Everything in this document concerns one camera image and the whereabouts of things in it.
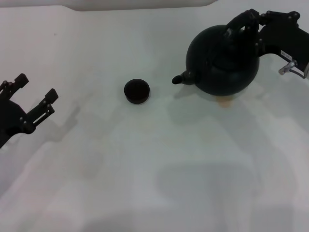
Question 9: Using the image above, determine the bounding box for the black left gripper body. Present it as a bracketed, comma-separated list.
[0, 99, 28, 149]

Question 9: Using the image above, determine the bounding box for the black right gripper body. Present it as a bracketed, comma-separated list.
[257, 22, 309, 71]

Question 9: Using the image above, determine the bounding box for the black round teapot with handle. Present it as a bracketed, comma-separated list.
[171, 24, 261, 98]

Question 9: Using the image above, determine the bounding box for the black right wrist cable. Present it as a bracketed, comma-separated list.
[278, 60, 308, 80]

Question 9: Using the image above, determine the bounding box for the black round teacup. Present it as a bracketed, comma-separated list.
[124, 78, 151, 105]

